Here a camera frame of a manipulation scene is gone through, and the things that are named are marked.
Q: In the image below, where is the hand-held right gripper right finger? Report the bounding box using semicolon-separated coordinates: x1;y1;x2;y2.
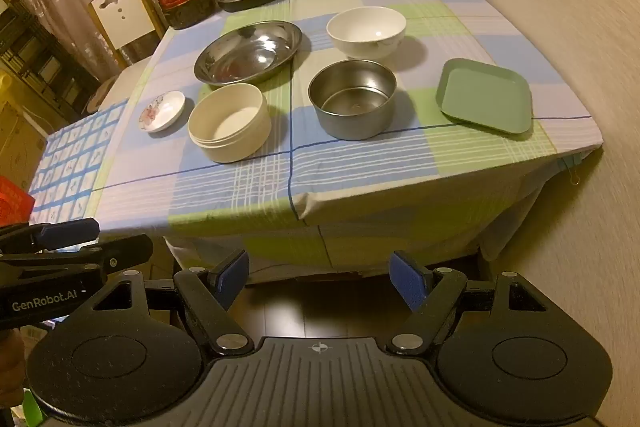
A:
387;250;550;355

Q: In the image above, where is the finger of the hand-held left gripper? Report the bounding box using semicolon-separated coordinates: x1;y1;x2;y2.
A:
0;217;101;254
0;235;154;280

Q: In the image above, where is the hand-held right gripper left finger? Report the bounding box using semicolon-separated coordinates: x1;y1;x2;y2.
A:
91;249;253;355

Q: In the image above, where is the cream round plastic bowl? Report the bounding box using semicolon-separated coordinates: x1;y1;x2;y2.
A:
187;83;272;164

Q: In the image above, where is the small floral dish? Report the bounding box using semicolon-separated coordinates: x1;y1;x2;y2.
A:
136;90;187;134

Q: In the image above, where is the stainless steel bowl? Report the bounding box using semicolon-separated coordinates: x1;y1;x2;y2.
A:
307;60;398;141

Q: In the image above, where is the green square plate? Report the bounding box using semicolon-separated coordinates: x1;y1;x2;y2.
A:
435;58;534;136

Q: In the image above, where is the round stainless steel plate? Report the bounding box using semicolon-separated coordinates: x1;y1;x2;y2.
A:
194;20;303;88

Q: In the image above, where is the white ceramic bowl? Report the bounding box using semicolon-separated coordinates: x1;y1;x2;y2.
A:
326;6;407;60

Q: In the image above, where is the red plastic crate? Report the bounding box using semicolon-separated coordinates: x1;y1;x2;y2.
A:
0;175;35;228

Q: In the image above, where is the blue grid patterned cloth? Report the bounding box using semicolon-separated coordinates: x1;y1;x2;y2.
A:
27;101;129;229

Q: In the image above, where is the plaid tablecloth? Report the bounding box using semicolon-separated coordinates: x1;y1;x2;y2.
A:
92;0;604;286

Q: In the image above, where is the beige seat cushion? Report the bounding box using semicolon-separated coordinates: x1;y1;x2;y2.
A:
97;63;153;110

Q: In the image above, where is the dark shelf rack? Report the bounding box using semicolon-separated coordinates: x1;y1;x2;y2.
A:
0;0;101;120

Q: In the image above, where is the white wooden chair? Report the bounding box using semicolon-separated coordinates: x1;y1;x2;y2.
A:
89;0;169;70

